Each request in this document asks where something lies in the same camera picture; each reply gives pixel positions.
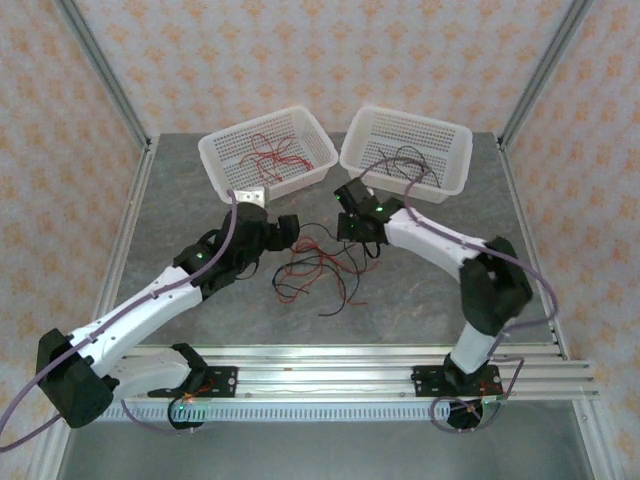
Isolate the red and black wire bundle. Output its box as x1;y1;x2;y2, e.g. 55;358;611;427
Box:
276;237;327;306

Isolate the white perforated plastic basket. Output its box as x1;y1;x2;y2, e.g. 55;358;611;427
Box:
197;104;339;214
338;104;474;205

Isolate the aluminium profile beam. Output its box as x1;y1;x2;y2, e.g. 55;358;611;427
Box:
52;343;600;404

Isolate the black round base electronics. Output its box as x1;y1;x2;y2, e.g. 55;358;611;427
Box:
444;397;501;434
167;397;207;435

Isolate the grey metal panel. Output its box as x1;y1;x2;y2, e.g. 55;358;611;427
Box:
59;419;596;480

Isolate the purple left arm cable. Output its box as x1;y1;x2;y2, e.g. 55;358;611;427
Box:
0;188;240;449

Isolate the black left gripper wire loop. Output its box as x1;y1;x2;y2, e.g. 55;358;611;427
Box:
233;248;262;282

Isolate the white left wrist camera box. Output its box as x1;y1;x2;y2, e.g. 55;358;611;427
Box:
233;186;270;209

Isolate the aluminium table side rail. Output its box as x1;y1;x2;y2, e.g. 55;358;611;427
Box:
78;133;160;362
494;133;572;362

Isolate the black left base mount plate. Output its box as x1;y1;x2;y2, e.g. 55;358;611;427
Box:
189;366;239;400

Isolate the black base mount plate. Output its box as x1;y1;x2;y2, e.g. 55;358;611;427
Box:
410;364;504;400
189;366;239;400

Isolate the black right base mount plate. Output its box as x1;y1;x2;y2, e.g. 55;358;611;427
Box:
410;364;504;400

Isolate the grey slotted cable duct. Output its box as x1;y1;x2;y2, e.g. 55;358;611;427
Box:
99;403;506;424

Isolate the aluminium frame post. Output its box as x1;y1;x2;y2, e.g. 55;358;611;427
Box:
52;0;152;151
497;0;597;151

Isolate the aluminium frame leg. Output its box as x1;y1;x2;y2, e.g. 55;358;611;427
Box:
572;399;621;480
29;424;74;480

